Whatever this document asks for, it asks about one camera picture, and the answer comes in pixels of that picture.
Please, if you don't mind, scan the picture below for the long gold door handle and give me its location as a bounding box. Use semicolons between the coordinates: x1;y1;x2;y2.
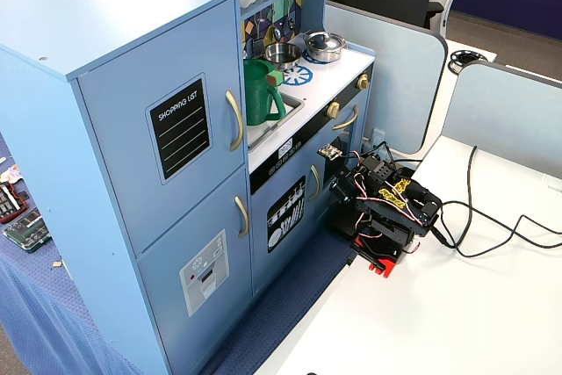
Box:
225;89;245;153

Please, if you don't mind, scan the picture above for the blue door with dishes print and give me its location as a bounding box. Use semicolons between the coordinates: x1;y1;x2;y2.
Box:
249;150;326;298

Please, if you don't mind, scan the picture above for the black cable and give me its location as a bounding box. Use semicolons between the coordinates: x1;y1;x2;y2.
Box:
432;201;562;251
451;145;562;259

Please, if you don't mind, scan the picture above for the red table clamp base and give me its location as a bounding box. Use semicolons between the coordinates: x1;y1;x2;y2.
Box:
350;234;405;280

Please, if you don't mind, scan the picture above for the blue toy kitchen cabinet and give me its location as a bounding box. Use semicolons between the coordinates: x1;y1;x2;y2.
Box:
0;0;378;375

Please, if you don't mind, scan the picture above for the blue door with dispenser print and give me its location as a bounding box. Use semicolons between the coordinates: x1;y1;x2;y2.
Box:
134;166;255;374

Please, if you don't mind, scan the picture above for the yellow logo sticker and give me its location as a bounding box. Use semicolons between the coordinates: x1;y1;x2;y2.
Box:
378;177;414;209

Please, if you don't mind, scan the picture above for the blue door with shopping list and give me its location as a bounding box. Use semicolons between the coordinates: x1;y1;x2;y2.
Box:
76;0;247;258

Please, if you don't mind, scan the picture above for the green plastic pitcher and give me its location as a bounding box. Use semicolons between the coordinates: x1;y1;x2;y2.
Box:
243;57;287;126

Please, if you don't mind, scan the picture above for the red and black tool case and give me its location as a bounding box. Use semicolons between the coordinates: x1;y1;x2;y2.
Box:
0;181;30;225

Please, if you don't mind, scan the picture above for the green circuit board box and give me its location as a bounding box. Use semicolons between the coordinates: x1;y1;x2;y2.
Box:
3;210;50;255

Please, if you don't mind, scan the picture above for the black cable spool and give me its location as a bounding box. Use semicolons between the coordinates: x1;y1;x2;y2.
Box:
447;49;489;74

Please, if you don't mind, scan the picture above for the light blue desk divider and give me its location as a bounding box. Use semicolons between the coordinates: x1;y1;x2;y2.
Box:
323;0;449;156
432;61;562;185

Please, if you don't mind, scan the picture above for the colourful small packet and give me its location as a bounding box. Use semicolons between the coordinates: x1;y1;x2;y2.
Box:
0;163;23;184

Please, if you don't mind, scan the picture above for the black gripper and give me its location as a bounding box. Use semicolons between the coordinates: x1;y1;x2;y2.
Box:
329;155;399;238

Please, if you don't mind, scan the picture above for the steel open saucepan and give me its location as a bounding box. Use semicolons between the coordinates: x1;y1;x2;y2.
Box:
263;43;303;71

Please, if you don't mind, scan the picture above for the steel pot with lid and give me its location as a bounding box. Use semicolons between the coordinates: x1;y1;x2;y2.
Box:
303;31;348;63

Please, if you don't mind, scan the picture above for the bare wrist camera board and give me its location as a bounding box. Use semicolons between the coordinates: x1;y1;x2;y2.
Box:
316;144;343;161

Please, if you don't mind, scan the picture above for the steel toy sink basin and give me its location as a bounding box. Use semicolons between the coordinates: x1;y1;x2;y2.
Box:
247;90;306;152

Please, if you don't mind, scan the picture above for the blue textured cloth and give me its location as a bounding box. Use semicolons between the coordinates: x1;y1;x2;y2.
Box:
0;133;352;375

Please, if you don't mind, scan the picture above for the gold oven door handle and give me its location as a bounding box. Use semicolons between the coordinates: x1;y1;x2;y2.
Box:
331;105;359;131

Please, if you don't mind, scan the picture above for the blue oven door with window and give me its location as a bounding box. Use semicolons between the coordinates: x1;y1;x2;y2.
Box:
322;89;373;200

